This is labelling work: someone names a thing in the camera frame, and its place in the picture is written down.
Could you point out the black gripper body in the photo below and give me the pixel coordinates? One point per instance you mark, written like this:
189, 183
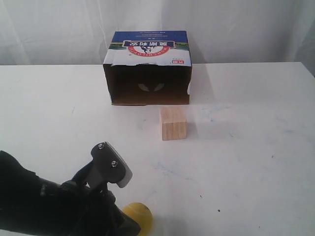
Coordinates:
97, 213

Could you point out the yellow tennis ball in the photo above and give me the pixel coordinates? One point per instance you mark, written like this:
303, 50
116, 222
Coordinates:
141, 214

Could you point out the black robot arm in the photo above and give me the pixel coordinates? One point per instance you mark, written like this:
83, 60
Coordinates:
38, 207

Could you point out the light wooden cube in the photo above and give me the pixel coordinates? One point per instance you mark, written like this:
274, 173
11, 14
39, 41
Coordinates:
173, 123

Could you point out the blue white cardboard box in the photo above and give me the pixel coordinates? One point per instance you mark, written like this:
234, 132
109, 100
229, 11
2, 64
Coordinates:
148, 68

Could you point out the white curtain backdrop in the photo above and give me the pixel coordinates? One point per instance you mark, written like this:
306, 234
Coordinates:
80, 31

